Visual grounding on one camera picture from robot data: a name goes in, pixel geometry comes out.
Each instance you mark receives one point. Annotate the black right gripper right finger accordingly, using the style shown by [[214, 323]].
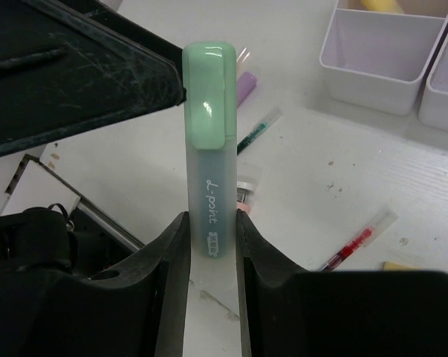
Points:
[[286, 310]]

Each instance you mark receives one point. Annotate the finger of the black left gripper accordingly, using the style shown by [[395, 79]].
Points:
[[68, 67]]

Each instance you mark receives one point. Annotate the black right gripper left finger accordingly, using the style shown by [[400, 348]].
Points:
[[134, 308]]

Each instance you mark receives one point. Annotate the green highlighter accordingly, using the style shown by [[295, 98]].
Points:
[[209, 73]]

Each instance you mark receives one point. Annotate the purple highlighter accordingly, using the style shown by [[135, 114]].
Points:
[[246, 83]]

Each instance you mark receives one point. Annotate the yellow highlighter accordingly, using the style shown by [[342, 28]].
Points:
[[382, 6]]

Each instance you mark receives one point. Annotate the red ink pen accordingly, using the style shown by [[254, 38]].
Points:
[[371, 231]]

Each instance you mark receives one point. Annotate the yellow eraser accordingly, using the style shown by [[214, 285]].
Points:
[[390, 266]]

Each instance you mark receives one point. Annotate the pink mini stapler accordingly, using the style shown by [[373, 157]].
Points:
[[246, 187]]

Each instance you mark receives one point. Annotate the green ink pen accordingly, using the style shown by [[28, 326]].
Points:
[[264, 124]]

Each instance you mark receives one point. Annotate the orange ink pen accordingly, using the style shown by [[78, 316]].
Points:
[[242, 58]]

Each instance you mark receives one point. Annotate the right white divided organizer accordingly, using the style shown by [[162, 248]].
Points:
[[434, 105]]

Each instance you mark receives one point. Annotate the white divided organizer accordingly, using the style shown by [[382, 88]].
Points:
[[434, 105], [380, 60]]

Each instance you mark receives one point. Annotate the left white divided organizer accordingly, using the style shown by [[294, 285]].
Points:
[[380, 60]]

